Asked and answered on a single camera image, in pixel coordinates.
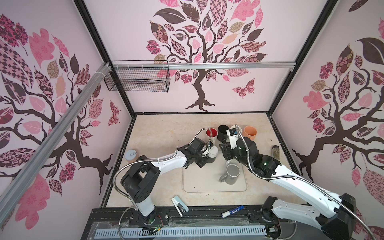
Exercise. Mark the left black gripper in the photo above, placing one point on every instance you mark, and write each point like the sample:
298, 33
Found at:
201, 163

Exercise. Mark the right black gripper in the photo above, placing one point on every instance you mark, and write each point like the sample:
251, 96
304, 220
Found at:
226, 150

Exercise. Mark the peach orange mug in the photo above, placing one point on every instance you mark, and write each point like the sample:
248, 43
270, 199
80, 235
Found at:
250, 132

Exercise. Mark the white ribbed-bottom mug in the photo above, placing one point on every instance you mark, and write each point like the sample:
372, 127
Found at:
236, 129

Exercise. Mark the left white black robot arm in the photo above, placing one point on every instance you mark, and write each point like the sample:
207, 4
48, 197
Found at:
136, 180

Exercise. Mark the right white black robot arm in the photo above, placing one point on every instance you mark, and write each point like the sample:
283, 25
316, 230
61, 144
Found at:
335, 215

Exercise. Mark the grey mug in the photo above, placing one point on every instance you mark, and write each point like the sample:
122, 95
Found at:
231, 174

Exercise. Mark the translucent plastic tray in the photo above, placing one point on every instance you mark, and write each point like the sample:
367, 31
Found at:
207, 178

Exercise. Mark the glass spice jar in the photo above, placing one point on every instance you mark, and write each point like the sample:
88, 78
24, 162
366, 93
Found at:
275, 152

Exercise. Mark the white teal stapler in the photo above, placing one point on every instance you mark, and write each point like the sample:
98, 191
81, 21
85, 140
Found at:
180, 206

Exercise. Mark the orange tin can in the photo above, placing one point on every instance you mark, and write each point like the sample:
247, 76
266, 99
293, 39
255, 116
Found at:
131, 156

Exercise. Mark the blue white marker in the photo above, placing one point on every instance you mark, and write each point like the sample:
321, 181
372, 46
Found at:
232, 211

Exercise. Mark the black base frame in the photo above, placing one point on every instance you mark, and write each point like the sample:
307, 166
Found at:
202, 216

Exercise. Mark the white slotted cable duct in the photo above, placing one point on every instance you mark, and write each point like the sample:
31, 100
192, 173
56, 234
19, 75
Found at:
179, 232

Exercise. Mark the black wire basket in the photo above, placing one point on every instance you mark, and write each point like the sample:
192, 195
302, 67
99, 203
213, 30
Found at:
139, 76

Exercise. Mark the horizontal aluminium rail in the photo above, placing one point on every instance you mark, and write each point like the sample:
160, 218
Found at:
206, 66

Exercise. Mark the diagonal aluminium rail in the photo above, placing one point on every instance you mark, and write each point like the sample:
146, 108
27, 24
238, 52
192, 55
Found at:
23, 180

